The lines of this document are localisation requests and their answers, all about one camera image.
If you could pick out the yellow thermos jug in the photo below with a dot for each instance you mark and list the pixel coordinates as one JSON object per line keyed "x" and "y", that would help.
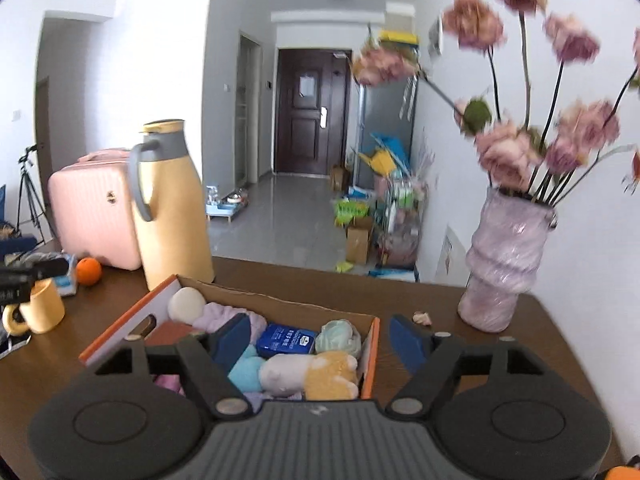
{"x": 168, "y": 206}

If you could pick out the grey refrigerator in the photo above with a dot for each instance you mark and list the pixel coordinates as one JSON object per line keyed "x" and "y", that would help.
{"x": 385, "y": 112}

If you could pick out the red cardboard box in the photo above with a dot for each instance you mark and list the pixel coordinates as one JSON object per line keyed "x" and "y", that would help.
{"x": 308, "y": 316}

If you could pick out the purple textured vase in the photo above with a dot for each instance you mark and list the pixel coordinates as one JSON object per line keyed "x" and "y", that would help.
{"x": 504, "y": 258}

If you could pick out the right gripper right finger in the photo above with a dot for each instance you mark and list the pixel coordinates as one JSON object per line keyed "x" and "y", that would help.
{"x": 411, "y": 343}

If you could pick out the green soft ball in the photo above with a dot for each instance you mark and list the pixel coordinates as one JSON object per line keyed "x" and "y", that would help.
{"x": 339, "y": 335}

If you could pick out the wire storage rack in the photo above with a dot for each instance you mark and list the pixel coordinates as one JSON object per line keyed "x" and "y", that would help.
{"x": 400, "y": 205}

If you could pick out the blue tissue pack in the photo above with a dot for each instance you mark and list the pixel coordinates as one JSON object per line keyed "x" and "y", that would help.
{"x": 283, "y": 339}

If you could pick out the purple knit pouch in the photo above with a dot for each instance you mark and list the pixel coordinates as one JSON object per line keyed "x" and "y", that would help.
{"x": 259, "y": 397}

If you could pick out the purple satin bow scrunchie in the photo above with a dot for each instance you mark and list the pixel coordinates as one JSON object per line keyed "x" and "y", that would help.
{"x": 169, "y": 382}

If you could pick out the dried pink roses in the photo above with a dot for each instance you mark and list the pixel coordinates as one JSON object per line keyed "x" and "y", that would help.
{"x": 535, "y": 164}

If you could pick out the yellow watering can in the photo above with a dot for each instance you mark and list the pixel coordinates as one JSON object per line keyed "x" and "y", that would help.
{"x": 381, "y": 162}

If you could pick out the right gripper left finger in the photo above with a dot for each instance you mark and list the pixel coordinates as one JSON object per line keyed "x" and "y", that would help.
{"x": 227, "y": 344}

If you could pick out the blue tissue box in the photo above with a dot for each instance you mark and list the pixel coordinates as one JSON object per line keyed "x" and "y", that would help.
{"x": 67, "y": 284}

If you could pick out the yellow ceramic mug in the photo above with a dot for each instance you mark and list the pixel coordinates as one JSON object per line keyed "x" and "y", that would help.
{"x": 44, "y": 311}

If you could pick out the camera tripod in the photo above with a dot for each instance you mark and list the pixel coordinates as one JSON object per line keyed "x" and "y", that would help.
{"x": 30, "y": 207}

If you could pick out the red layered sponge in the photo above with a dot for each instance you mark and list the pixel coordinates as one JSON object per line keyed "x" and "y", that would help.
{"x": 169, "y": 333}

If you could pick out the orange fruit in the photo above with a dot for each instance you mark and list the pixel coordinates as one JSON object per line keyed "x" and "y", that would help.
{"x": 88, "y": 271}

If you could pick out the brown cardboard carton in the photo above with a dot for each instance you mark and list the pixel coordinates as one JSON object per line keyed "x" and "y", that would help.
{"x": 358, "y": 240}

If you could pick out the yellow white plush toy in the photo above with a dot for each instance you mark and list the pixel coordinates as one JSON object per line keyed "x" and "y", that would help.
{"x": 327, "y": 376}

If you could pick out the pink small suitcase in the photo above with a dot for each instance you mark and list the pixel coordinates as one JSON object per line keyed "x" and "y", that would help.
{"x": 91, "y": 207}

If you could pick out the white board leaning wall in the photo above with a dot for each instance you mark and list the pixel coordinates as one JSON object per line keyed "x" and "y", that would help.
{"x": 451, "y": 267}

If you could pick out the dark brown door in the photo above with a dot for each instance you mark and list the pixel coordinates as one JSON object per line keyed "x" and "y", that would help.
{"x": 310, "y": 130}

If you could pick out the white round sponge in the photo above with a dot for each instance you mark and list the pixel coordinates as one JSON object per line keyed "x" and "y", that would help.
{"x": 186, "y": 306}

